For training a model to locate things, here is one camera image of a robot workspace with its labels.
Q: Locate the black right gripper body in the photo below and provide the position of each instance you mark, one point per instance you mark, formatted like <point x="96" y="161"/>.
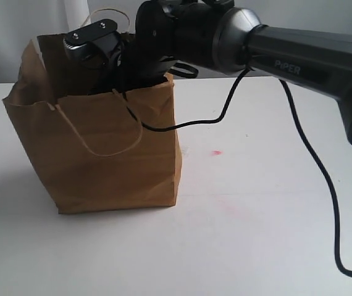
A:
<point x="148" y="56"/>

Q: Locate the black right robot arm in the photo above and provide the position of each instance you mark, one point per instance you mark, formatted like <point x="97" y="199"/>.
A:
<point x="224" y="38"/>

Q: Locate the brown paper bag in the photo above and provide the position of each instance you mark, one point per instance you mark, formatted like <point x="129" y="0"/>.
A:
<point x="94" y="152"/>

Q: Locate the white backdrop curtain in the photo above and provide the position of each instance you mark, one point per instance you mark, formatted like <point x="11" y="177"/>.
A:
<point x="20" y="21"/>

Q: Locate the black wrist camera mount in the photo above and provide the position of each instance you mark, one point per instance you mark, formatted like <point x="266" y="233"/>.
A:
<point x="97" y="40"/>

